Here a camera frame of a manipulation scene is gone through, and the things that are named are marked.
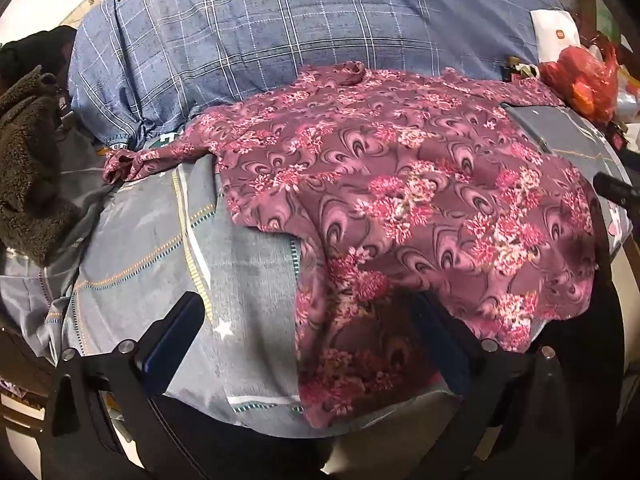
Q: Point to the black cloth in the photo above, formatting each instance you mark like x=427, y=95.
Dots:
x=35, y=47

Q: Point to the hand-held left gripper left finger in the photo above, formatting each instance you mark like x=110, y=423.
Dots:
x=170, y=342

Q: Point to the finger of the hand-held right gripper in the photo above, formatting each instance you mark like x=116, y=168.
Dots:
x=612, y=187

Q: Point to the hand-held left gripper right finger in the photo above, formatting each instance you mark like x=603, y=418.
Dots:
x=442, y=347

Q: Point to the purple floral garment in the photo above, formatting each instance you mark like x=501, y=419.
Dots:
x=400, y=185

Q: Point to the blue plaid quilt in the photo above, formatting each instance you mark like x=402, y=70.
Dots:
x=300, y=25

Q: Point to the brown fleece cloth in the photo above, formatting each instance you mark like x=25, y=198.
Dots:
x=30, y=170

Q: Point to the black and red box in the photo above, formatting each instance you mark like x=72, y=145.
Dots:
x=619, y=137

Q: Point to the white box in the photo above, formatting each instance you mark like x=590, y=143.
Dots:
x=555, y=32

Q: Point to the red plastic bag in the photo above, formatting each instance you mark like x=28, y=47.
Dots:
x=582, y=77

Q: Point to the grey star-print bedsheet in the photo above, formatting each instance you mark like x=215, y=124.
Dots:
x=240, y=260

